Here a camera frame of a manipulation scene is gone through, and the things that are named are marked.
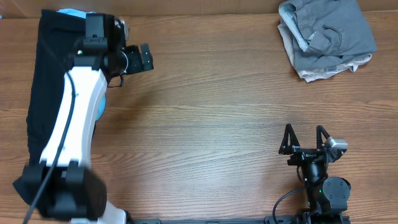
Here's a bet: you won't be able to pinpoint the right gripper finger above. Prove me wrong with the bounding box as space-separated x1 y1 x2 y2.
279 124 300 155
316 125 330 149

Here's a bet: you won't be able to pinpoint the grey shorts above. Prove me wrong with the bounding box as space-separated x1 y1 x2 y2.
279 0 377 71

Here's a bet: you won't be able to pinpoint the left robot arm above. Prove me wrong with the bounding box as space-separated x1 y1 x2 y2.
22 13 154 223

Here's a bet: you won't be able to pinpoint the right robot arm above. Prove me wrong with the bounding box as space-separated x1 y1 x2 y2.
272 124 351 224

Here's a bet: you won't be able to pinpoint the folded beige shorts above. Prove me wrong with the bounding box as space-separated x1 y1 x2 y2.
277 22 372 83

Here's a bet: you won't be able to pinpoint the light blue garment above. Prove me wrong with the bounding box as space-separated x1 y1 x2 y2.
58 8 94 19

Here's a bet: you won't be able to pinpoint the black garment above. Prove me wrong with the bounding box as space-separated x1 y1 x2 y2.
12 9 103 206

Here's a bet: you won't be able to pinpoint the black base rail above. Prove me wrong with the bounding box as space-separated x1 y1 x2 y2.
124 215 352 224

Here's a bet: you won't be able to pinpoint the right black cable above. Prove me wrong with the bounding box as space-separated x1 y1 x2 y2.
272 164 312 224

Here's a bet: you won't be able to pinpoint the black cable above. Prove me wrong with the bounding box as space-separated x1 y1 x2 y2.
22 70 77 224
272 164 312 224

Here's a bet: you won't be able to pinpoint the left black cable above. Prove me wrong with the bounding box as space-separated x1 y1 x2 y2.
22 70 77 224

